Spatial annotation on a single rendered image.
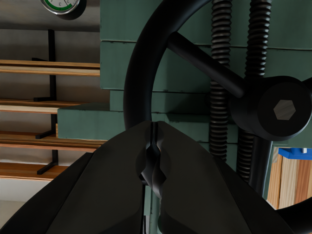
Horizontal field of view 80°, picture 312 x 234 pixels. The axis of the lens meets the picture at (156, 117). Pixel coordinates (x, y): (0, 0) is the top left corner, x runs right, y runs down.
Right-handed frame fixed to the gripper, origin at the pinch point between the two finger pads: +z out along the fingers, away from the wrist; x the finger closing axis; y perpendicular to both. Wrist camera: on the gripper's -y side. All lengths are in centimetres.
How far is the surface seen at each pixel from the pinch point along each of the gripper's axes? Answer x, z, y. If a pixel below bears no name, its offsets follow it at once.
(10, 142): -185, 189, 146
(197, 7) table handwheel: 3.5, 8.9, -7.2
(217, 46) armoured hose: 7.4, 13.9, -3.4
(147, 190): -1, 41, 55
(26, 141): -165, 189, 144
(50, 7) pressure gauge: -16.0, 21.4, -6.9
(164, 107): 2.0, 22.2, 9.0
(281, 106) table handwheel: 11.0, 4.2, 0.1
